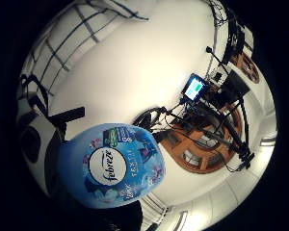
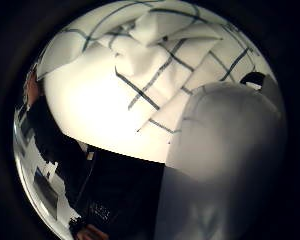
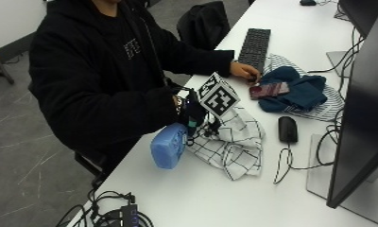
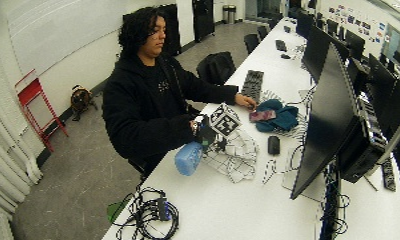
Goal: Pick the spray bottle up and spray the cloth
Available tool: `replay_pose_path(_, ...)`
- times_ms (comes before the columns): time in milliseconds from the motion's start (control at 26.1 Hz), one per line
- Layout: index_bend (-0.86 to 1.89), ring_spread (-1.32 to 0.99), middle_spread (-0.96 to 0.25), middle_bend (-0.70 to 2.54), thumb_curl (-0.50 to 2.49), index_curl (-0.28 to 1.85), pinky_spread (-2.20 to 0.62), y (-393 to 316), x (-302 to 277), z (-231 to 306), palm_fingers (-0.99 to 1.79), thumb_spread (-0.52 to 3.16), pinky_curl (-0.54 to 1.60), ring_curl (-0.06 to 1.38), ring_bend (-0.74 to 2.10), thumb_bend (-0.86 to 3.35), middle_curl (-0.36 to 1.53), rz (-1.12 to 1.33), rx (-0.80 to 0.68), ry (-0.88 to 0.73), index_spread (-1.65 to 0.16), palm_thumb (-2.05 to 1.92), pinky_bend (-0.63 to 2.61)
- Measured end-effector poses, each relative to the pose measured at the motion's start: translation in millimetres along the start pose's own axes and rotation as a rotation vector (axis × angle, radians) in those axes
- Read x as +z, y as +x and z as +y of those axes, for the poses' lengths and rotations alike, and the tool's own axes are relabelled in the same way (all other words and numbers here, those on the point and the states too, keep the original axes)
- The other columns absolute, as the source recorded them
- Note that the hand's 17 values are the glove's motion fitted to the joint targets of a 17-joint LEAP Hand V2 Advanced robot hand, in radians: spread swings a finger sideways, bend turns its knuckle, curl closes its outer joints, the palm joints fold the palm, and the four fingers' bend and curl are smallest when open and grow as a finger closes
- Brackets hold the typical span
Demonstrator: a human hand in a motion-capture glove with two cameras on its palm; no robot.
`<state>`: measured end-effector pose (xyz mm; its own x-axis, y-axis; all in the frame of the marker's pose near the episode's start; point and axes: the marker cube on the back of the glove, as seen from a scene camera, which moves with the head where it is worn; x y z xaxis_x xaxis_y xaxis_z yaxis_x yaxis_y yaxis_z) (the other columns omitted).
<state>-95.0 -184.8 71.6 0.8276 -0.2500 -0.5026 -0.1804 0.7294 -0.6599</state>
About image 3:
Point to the black office chair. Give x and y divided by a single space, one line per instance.
88 164

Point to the chair with black jacket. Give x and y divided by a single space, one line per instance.
204 23

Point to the the person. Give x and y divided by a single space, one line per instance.
92 78

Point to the dark teal cloth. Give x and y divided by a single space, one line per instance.
299 91

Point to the black computer mouse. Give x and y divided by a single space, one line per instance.
307 2
287 129

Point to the black computer keyboard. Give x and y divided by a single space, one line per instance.
254 47

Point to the large black monitor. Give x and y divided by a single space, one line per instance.
360 110

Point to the silver monitor stand base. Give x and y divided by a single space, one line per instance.
323 170
338 61

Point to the white grey-striped cloth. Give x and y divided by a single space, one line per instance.
323 108

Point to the white black-checked cloth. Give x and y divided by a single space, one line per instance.
233 146

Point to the black usb hub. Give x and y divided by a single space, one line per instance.
129 214

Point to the white cube with black markers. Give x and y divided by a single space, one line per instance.
217 95

